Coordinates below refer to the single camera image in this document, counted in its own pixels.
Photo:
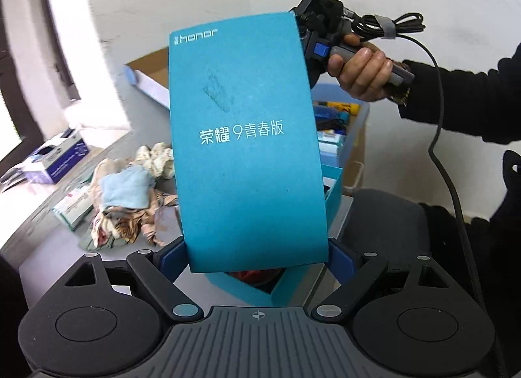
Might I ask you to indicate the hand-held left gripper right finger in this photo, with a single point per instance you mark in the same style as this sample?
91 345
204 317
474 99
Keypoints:
342 259

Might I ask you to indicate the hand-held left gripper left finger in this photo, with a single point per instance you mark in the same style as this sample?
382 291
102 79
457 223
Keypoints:
171 256

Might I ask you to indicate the teal box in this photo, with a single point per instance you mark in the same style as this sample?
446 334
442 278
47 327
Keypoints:
301 280

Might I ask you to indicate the teal box lid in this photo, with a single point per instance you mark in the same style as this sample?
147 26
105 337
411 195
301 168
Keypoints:
244 134

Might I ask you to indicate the person's right forearm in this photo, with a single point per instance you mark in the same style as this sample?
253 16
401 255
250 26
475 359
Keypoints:
464 89

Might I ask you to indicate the grey desktop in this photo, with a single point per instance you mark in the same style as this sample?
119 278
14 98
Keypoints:
44 247

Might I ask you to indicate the person's right hand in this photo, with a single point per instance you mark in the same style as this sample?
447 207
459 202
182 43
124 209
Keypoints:
362 70

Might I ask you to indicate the pile of patterned cloths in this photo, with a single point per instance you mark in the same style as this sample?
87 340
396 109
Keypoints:
122 227

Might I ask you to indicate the dark grey chair seat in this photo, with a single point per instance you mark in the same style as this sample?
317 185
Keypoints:
384 219

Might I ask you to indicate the yellow and black tool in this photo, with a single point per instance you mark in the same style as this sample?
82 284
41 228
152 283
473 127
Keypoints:
344 107

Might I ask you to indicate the light blue cloth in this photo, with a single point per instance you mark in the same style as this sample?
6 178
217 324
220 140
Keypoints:
124 188

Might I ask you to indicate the red card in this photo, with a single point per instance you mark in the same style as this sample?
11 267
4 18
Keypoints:
254 276

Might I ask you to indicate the cream floral cloth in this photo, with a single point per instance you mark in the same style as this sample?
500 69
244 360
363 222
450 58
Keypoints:
156 158

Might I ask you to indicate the green and white carton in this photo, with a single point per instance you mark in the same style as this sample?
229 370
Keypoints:
71 207

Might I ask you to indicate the blue and white glove box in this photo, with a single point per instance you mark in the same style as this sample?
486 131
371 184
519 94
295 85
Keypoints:
61 154

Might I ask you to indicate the person's dark clothing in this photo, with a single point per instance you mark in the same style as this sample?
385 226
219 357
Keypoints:
502 239

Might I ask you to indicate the loose white papers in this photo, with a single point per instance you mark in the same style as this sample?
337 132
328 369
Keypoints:
12 176

